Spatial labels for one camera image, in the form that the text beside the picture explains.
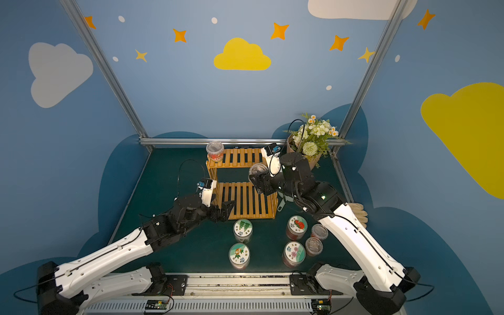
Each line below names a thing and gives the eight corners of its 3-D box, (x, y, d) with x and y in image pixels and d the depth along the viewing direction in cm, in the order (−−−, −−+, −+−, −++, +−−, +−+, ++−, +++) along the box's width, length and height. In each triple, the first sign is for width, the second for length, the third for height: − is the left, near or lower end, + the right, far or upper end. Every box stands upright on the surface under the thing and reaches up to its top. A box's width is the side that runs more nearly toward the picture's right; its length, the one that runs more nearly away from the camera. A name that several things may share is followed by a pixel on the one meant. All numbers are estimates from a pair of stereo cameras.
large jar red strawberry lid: (286, 240, 88) (289, 233, 81) (284, 223, 93) (287, 215, 86) (304, 240, 88) (309, 233, 81) (302, 223, 93) (306, 215, 86)
